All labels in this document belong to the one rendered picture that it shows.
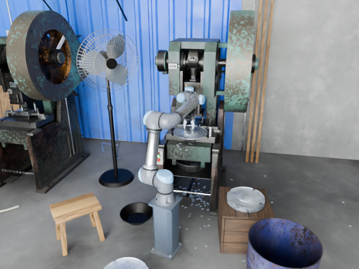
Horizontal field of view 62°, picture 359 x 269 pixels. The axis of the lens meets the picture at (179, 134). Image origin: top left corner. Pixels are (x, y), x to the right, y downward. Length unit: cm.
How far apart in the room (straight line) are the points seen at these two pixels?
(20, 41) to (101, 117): 186
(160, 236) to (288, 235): 90
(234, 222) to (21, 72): 209
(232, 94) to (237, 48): 33
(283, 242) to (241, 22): 156
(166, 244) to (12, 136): 193
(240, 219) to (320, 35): 236
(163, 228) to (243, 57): 135
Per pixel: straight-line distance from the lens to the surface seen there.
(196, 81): 261
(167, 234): 230
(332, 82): 396
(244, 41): 224
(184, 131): 253
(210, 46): 252
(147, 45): 389
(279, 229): 218
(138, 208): 290
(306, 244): 216
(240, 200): 239
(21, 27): 291
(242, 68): 221
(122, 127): 429
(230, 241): 243
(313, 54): 385
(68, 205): 255
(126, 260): 202
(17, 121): 342
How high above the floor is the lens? 173
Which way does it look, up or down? 22 degrees down
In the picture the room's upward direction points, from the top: straight up
